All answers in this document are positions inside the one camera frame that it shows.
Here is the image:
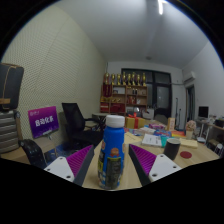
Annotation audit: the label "white printed booklet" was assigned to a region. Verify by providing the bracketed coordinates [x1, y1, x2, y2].
[141, 133, 163, 148]

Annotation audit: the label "black mesh chair back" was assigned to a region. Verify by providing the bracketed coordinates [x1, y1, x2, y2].
[18, 138, 48, 169]

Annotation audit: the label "teal notebook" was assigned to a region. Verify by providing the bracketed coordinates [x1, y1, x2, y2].
[160, 135, 171, 148]

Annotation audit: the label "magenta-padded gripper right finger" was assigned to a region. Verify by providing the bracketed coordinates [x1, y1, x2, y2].
[128, 143, 183, 187]

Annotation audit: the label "orange red book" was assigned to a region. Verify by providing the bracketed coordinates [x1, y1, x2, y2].
[171, 129, 186, 138]

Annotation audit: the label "pink flowers in white pot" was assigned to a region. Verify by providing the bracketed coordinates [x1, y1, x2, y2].
[185, 119, 198, 140]

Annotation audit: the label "ceiling tube light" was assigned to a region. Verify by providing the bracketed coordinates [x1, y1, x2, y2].
[157, 0, 165, 16]

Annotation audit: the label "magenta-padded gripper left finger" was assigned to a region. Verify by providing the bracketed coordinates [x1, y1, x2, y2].
[43, 144, 96, 187]

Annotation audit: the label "yellow gift box red ribbon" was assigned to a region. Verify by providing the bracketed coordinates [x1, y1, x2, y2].
[124, 113, 148, 130]

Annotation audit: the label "flat round red coaster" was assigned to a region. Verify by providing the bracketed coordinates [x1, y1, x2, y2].
[179, 150, 193, 160]

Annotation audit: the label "small pale yellow book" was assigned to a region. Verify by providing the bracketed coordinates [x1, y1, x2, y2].
[123, 131, 143, 145]

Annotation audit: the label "upright orange box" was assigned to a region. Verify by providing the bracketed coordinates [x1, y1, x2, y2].
[166, 117, 176, 132]

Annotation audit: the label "computer monitor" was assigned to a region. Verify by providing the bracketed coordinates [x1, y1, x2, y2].
[197, 105, 210, 120]

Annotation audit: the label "wooden shelf unit with trophies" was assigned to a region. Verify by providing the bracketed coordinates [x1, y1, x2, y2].
[99, 71, 149, 116]

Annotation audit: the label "dark cup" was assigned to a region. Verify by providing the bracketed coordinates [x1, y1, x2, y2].
[163, 137, 182, 161]

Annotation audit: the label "purple sign board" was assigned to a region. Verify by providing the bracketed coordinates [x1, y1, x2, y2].
[27, 105, 60, 139]

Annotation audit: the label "dark bag with tan trim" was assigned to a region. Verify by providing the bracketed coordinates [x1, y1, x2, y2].
[0, 63, 25, 113]

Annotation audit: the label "white wall air conditioner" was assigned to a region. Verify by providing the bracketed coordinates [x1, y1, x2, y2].
[182, 70, 198, 84]

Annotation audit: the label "cluttered side desk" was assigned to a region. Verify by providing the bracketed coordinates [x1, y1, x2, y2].
[196, 116, 224, 158]

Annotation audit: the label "black office chair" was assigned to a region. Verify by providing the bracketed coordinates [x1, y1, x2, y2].
[61, 102, 104, 149]

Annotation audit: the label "large pale yellow book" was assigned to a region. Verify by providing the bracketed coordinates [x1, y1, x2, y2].
[179, 138, 199, 149]

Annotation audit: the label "blue drink bottle white cap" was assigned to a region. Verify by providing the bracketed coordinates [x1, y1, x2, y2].
[97, 114, 126, 191]

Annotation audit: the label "grey ribbed suitcase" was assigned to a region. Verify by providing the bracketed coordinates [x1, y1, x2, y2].
[0, 109, 20, 154]

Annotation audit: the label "black-framed glass door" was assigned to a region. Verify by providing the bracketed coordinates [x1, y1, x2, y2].
[121, 68, 173, 119]

